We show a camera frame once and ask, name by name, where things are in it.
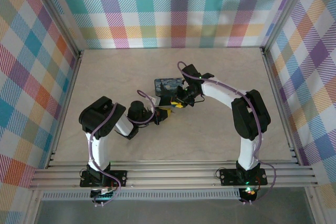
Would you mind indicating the starry night print box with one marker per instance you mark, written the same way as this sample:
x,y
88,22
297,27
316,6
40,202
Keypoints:
x,y
168,86

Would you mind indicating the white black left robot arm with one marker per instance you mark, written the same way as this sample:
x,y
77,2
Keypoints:
x,y
98,150

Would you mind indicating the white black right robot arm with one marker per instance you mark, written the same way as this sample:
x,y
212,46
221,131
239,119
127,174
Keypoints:
x,y
249,153

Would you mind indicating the green left controller board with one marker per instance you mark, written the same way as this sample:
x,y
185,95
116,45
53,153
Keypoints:
x,y
103,195

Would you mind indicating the right controller board with leds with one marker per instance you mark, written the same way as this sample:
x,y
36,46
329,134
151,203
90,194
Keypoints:
x,y
249,192

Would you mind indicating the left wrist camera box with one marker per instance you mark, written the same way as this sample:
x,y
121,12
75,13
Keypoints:
x,y
155,100

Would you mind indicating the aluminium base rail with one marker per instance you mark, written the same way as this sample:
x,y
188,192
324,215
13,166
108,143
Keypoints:
x,y
170,176

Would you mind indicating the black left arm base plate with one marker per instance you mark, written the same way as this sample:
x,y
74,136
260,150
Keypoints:
x,y
118,178

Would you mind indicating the aluminium side rail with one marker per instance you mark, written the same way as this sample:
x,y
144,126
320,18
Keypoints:
x,y
274,85
65,108

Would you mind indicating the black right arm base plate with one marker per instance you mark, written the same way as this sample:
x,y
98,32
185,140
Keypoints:
x,y
228,176

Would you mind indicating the aluminium corner post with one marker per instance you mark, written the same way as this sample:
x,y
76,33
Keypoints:
x,y
285,11
58,16

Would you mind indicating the aluminium frame leg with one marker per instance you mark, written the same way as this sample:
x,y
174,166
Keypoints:
x,y
316,205
32,208

